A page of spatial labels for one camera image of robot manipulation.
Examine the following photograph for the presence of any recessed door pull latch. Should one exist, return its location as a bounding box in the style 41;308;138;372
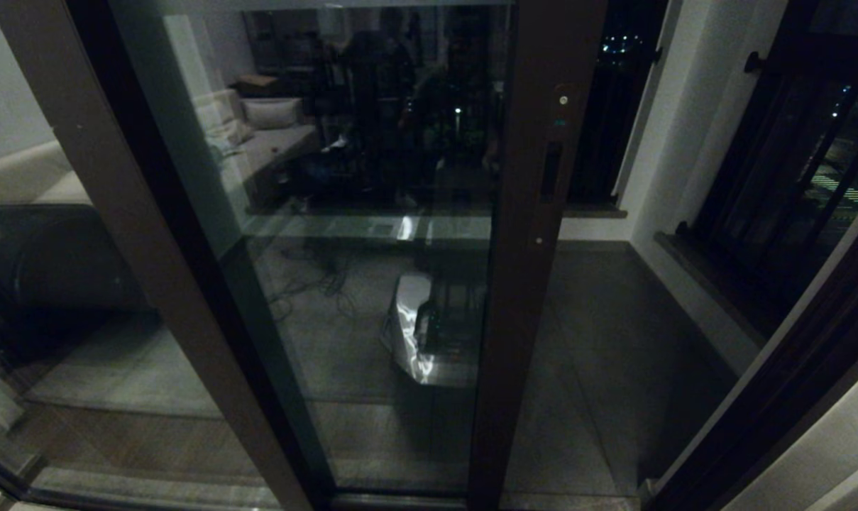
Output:
541;141;564;204

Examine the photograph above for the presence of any dark brown door jamb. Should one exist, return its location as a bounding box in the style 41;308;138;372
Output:
642;192;858;511

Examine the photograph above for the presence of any brown-framed fixed glass panel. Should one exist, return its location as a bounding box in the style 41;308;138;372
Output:
0;0;337;511

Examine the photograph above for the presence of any dark front-load washing machine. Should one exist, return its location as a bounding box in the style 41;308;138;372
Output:
0;204;149;320

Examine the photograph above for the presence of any brown stone window sill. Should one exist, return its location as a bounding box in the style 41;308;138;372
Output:
654;231;766;350

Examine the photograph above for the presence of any brown-framed sliding glass door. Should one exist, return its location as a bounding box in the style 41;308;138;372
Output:
109;0;610;511

